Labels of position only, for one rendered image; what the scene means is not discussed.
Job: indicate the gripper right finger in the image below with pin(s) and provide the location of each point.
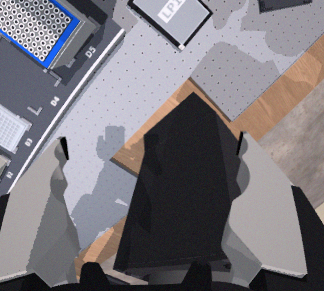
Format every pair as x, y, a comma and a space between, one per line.
273, 237

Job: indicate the black rectangular frame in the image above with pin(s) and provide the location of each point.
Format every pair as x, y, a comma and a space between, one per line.
162, 31

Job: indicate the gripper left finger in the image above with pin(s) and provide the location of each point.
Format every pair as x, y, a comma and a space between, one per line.
38, 239

